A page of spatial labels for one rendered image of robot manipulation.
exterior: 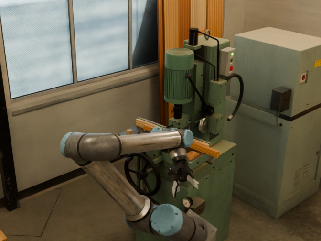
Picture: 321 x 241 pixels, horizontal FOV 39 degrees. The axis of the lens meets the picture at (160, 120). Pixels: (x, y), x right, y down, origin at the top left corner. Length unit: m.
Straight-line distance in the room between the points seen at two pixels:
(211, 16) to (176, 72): 2.08
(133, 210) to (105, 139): 0.50
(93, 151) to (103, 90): 2.28
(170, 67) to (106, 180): 0.91
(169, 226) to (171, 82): 0.93
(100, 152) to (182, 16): 2.75
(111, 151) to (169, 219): 0.50
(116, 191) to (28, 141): 1.86
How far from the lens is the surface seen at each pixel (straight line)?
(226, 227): 3.56
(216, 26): 4.81
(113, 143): 1.92
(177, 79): 2.73
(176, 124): 2.87
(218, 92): 2.88
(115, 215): 3.84
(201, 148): 2.86
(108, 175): 2.11
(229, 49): 2.94
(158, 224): 2.25
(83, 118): 4.14
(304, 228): 3.89
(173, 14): 4.33
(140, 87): 4.45
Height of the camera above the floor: 2.25
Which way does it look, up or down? 24 degrees down
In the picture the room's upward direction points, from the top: 1 degrees clockwise
